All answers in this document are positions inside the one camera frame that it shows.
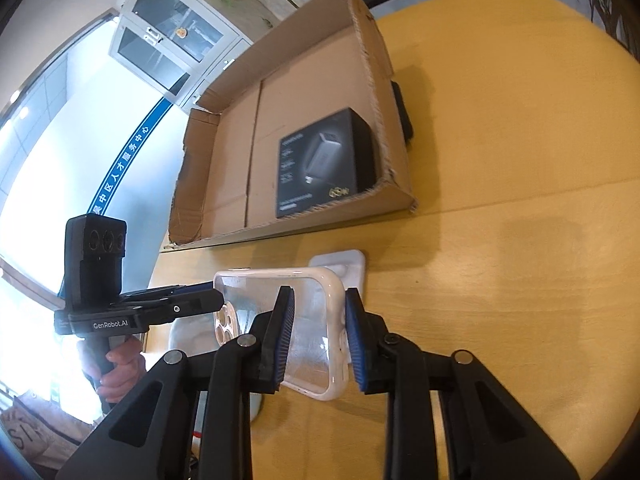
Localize grey glass-door cabinet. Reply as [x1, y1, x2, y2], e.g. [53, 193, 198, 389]
[109, 0, 253, 108]

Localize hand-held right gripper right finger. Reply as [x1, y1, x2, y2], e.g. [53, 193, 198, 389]
[345, 287, 601, 480]

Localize person's left hand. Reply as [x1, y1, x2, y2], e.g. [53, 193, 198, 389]
[79, 336, 149, 405]

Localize white plastic object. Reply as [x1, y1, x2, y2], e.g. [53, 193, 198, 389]
[307, 249, 368, 306]

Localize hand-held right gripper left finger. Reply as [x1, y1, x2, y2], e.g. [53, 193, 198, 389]
[55, 286, 297, 480]

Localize clear white-rimmed phone case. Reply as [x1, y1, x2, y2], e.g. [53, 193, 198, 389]
[212, 266, 351, 402]

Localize brown printed sack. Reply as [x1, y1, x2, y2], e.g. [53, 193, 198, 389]
[0, 394, 95, 467]

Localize cardboard box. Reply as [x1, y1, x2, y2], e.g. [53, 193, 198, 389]
[167, 0, 418, 248]

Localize dark leafy plant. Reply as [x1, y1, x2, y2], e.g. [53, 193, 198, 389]
[570, 0, 640, 58]

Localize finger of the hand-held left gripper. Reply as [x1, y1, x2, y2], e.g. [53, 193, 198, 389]
[145, 291, 226, 320]
[120, 281, 217, 302]

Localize black charger package box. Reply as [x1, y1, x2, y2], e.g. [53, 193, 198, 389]
[275, 107, 388, 219]

